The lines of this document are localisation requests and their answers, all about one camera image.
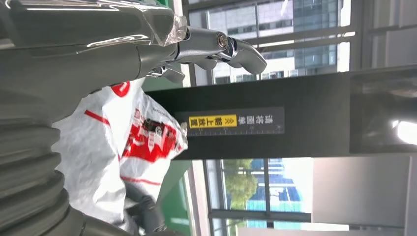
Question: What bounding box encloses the white courier package red print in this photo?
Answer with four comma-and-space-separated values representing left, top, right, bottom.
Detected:
51, 78, 189, 236

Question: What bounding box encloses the green conveyor belt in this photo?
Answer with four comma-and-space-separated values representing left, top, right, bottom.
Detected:
161, 182, 194, 236

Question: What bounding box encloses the black inbound scanner machine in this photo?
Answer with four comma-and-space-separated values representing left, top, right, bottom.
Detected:
145, 65, 417, 160

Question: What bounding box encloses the window with grey frames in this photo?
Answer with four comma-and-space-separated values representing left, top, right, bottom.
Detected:
182, 0, 417, 236

